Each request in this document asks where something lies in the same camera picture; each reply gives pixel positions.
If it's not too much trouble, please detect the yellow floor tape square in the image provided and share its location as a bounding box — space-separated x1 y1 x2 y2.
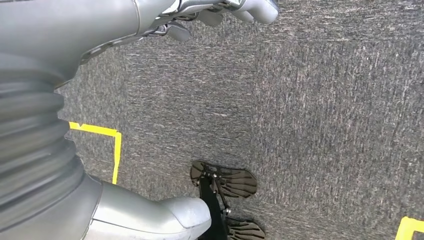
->
395 216 424 240
68 121 122 185

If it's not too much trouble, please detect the ribbed grey left arm sleeve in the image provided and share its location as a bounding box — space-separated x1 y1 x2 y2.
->
0 77 104 240

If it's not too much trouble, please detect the black robot left foot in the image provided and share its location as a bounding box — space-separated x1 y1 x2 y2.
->
190 161 258 199

